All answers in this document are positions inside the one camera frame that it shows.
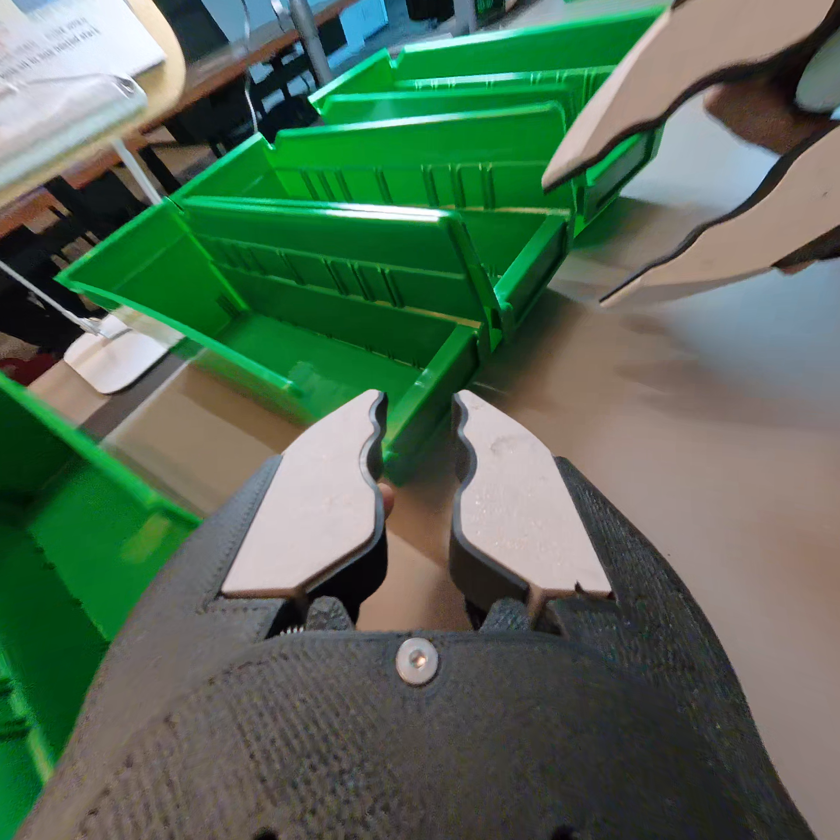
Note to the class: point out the instruction sheet on board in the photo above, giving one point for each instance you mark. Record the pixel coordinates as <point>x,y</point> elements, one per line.
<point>167,72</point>

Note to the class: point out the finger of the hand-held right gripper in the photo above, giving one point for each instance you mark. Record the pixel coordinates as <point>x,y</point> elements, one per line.
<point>774,223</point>
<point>689,52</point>

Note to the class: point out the green plastic bin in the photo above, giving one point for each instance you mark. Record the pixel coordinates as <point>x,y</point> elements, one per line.
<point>79,558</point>
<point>394,157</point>
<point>295,367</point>
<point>492,52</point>

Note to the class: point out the red tool bag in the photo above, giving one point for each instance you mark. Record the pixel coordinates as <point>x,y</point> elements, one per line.
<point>26,371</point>

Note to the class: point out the grey desk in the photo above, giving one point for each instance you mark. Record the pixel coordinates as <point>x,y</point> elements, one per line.
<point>656,459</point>

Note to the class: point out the printed instruction sheet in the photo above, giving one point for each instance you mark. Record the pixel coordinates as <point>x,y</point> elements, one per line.
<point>65,39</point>

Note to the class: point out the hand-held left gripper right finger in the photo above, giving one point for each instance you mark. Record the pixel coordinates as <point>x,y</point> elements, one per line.
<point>525,525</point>

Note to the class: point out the person's left hand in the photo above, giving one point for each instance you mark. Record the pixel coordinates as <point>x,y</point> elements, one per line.
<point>387,502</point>

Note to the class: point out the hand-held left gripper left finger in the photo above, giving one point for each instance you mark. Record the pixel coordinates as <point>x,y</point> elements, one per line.
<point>308,518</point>

